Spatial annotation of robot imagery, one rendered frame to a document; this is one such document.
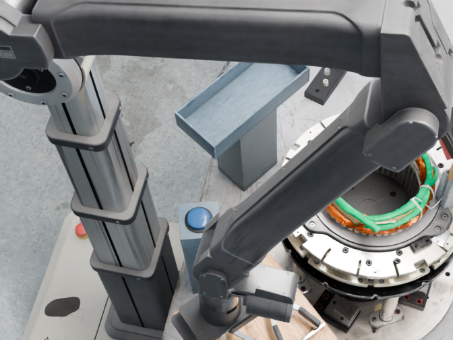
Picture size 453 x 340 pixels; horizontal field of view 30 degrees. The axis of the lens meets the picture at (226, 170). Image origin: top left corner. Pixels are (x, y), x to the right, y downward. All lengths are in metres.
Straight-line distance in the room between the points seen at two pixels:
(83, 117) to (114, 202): 0.27
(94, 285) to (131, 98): 0.83
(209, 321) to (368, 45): 0.58
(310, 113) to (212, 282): 0.93
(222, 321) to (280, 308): 0.11
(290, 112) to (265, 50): 1.18
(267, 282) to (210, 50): 0.41
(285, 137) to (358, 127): 1.10
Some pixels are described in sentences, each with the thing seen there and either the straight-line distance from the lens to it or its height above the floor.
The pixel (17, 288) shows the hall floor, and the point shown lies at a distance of 2.66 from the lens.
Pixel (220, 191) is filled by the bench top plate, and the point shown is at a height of 0.78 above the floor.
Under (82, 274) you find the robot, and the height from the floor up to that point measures 0.26.
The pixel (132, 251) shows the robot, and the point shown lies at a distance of 1.77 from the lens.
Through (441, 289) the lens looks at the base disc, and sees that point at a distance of 1.70.
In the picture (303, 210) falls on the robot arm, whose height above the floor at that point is 1.57.
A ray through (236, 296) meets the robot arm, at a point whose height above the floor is 1.36.
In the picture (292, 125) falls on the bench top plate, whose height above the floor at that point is 0.78.
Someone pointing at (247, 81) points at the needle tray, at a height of 1.02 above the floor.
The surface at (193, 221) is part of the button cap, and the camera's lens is 1.47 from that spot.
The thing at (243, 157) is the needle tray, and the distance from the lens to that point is 1.67.
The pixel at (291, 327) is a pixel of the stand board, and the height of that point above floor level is 1.07.
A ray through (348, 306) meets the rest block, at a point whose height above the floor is 0.84.
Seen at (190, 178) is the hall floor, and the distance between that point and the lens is 2.71.
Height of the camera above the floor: 2.36
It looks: 60 degrees down
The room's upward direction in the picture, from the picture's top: 6 degrees counter-clockwise
